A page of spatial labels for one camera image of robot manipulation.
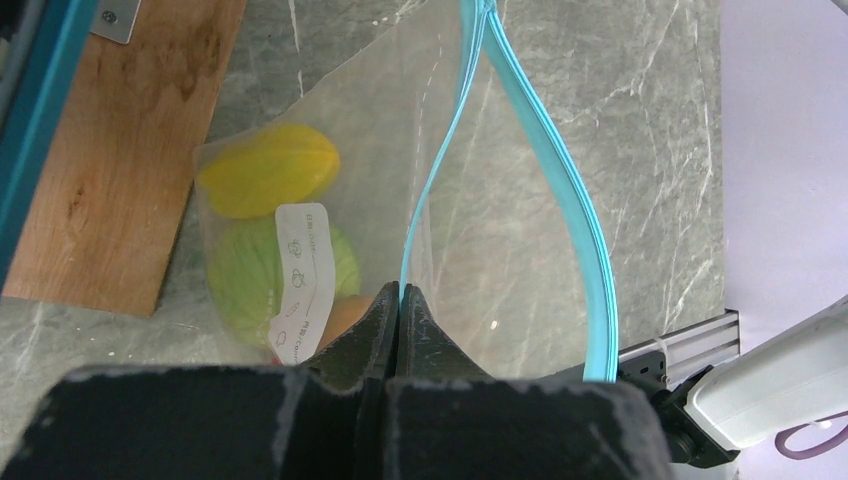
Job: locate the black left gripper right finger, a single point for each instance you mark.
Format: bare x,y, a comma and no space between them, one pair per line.
548,428

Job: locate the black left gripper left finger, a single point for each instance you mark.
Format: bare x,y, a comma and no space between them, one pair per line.
218,422

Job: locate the green toy cabbage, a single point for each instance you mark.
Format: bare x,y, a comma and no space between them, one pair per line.
245,277

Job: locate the clear zip top bag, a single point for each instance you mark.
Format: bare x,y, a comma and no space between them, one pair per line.
455,181

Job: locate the yellow-green toy starfruit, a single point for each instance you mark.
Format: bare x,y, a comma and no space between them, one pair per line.
280,164

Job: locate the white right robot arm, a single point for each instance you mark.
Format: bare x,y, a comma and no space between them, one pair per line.
795,379

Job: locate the pink toy peach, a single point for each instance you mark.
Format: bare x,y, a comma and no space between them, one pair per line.
344,314

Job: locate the wooden board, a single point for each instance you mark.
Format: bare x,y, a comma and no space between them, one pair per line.
110,199

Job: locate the dark grey network switch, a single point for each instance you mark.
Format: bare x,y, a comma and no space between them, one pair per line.
46,39

